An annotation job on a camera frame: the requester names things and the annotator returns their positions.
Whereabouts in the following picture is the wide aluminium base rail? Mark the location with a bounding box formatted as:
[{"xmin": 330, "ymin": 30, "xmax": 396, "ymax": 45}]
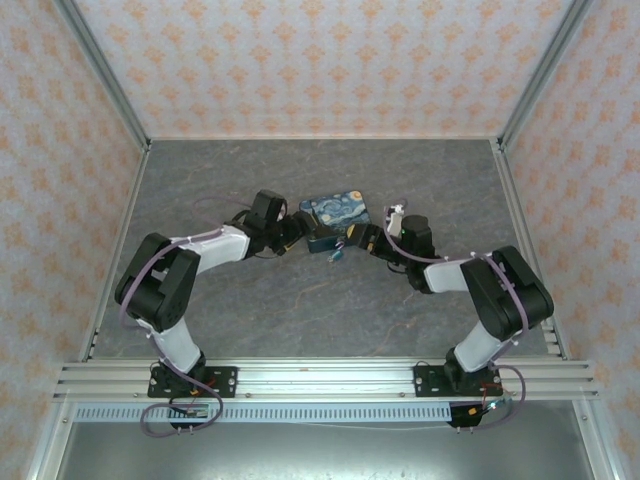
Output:
[{"xmin": 51, "ymin": 360, "xmax": 600, "ymax": 402}]

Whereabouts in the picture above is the aluminium frame post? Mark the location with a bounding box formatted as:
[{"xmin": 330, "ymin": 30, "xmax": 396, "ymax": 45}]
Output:
[
  {"xmin": 53, "ymin": 0, "xmax": 153, "ymax": 153},
  {"xmin": 498, "ymin": 0, "xmax": 597, "ymax": 153}
]

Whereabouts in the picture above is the starry night tin box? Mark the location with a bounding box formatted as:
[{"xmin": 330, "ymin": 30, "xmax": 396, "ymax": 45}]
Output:
[{"xmin": 298, "ymin": 189, "xmax": 373, "ymax": 255}]

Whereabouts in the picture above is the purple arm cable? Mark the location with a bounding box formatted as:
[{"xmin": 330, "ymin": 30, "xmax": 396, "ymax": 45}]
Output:
[
  {"xmin": 119, "ymin": 197, "xmax": 262, "ymax": 437},
  {"xmin": 381, "ymin": 204, "xmax": 532, "ymax": 419}
]

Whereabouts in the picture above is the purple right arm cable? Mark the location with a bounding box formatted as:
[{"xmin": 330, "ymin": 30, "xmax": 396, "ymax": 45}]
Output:
[{"xmin": 381, "ymin": 204, "xmax": 532, "ymax": 419}]

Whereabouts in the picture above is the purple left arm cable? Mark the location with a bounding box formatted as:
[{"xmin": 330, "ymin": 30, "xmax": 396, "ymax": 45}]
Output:
[{"xmin": 119, "ymin": 197, "xmax": 262, "ymax": 437}]

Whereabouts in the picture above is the white slotted cable duct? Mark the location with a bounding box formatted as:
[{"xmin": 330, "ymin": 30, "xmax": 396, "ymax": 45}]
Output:
[{"xmin": 73, "ymin": 403, "xmax": 454, "ymax": 424}]

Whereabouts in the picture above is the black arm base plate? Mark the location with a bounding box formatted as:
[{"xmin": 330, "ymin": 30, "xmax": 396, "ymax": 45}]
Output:
[
  {"xmin": 413, "ymin": 363, "xmax": 503, "ymax": 400},
  {"xmin": 146, "ymin": 365, "xmax": 239, "ymax": 400}
]

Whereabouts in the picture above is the aluminium side rail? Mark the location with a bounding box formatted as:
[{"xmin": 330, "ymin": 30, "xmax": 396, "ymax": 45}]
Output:
[
  {"xmin": 491, "ymin": 138, "xmax": 570, "ymax": 362},
  {"xmin": 79, "ymin": 143, "xmax": 152, "ymax": 362}
]

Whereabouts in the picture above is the grey metal shelf panel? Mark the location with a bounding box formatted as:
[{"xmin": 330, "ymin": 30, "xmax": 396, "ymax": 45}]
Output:
[{"xmin": 49, "ymin": 422, "xmax": 597, "ymax": 480}]

